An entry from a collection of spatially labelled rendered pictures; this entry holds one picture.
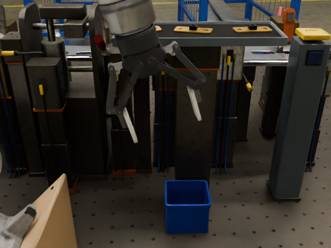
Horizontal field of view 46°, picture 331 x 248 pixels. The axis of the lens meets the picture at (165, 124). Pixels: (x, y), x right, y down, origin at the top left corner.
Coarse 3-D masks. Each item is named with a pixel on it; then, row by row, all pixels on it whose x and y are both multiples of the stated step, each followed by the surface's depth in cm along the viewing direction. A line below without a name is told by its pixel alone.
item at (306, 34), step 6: (300, 30) 88; (306, 30) 88; (312, 30) 88; (318, 30) 88; (300, 36) 86; (306, 36) 84; (312, 36) 84; (318, 36) 84; (324, 36) 84; (330, 36) 85
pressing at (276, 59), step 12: (72, 48) 127; (84, 48) 127; (252, 48) 127; (264, 48) 127; (276, 48) 127; (288, 48) 127; (72, 60) 120; (84, 60) 120; (252, 60) 116; (264, 60) 116; (276, 60) 116
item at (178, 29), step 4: (176, 28) 88; (180, 28) 88; (184, 28) 88; (188, 28) 88; (192, 28) 86; (196, 28) 86; (200, 28) 88; (204, 28) 88; (208, 28) 88; (188, 32) 86; (192, 32) 86; (196, 32) 85; (200, 32) 85; (204, 32) 85; (208, 32) 85
